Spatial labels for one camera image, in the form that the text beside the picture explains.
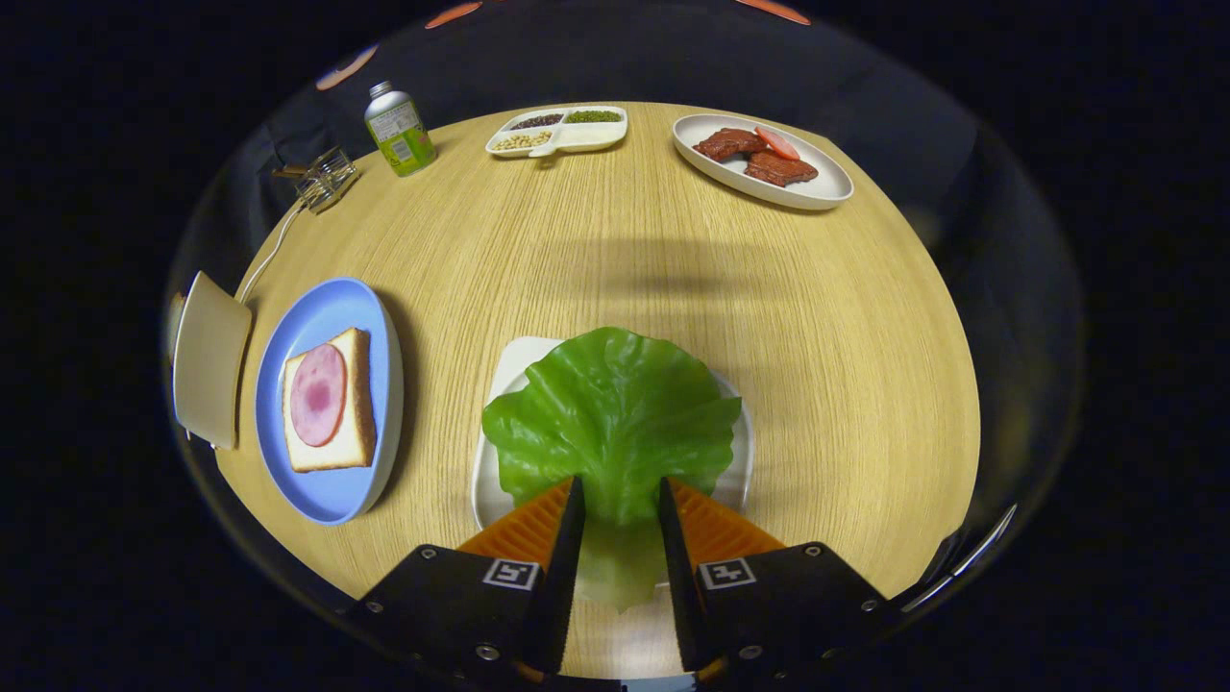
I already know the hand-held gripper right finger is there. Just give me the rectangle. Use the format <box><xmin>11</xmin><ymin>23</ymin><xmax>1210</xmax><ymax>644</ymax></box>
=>
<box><xmin>658</xmin><ymin>477</ymin><xmax>891</xmax><ymax>676</ymax></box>

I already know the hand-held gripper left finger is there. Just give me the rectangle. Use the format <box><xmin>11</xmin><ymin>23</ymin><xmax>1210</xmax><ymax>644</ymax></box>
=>
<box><xmin>344</xmin><ymin>477</ymin><xmax>587</xmax><ymax>679</ymax></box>

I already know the green lettuce leaf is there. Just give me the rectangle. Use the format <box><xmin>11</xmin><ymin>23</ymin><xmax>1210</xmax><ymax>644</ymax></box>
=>
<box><xmin>481</xmin><ymin>327</ymin><xmax>743</xmax><ymax>613</ymax></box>

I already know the white square plate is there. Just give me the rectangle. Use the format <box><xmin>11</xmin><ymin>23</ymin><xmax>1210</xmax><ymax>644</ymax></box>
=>
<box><xmin>471</xmin><ymin>336</ymin><xmax>755</xmax><ymax>589</ymax></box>

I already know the white bread slice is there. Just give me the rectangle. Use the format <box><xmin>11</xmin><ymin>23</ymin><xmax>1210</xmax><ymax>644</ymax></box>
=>
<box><xmin>282</xmin><ymin>328</ymin><xmax>378</xmax><ymax>474</ymax></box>

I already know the pink ham slice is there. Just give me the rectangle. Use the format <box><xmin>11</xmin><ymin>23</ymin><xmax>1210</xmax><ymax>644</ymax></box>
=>
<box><xmin>290</xmin><ymin>343</ymin><xmax>348</xmax><ymax>448</ymax></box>

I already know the blue plate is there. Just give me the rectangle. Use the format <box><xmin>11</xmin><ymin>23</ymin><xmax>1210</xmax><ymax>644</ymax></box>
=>
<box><xmin>255</xmin><ymin>277</ymin><xmax>405</xmax><ymax>527</ymax></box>

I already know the white oval plate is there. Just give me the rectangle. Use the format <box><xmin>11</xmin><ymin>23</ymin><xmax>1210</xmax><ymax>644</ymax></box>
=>
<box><xmin>672</xmin><ymin>113</ymin><xmax>854</xmax><ymax>211</ymax></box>

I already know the white toaster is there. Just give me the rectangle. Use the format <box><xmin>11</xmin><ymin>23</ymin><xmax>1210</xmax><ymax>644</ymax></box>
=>
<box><xmin>173</xmin><ymin>271</ymin><xmax>253</xmax><ymax>451</ymax></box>

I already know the brown meat piece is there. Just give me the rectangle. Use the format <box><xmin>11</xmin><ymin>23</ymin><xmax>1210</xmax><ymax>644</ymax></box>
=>
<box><xmin>692</xmin><ymin>128</ymin><xmax>768</xmax><ymax>162</ymax></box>
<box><xmin>745</xmin><ymin>151</ymin><xmax>820</xmax><ymax>187</ymax></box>

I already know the white divided dish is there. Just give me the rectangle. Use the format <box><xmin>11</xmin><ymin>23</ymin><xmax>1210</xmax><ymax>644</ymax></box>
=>
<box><xmin>485</xmin><ymin>105</ymin><xmax>628</xmax><ymax>160</ymax></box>

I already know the green label metal bottle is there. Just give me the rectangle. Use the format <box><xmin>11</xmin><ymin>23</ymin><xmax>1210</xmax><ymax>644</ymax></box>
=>
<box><xmin>364</xmin><ymin>81</ymin><xmax>436</xmax><ymax>178</ymax></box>

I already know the white toaster cable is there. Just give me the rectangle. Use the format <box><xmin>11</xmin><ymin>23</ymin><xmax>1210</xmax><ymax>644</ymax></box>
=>
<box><xmin>237</xmin><ymin>204</ymin><xmax>304</xmax><ymax>304</ymax></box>

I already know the metal wire basket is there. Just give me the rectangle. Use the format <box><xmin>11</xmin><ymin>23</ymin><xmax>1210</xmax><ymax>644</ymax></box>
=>
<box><xmin>293</xmin><ymin>146</ymin><xmax>361</xmax><ymax>214</ymax></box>

